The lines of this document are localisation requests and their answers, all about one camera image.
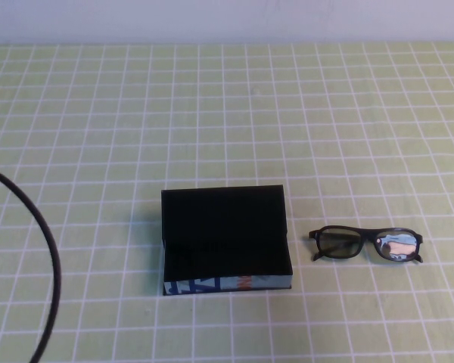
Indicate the green white-grid tablecloth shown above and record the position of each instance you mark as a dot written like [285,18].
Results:
[174,113]

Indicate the black glasses case blue print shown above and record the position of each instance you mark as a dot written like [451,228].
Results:
[227,234]

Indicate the black frame glasses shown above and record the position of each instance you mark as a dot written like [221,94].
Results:
[336,244]

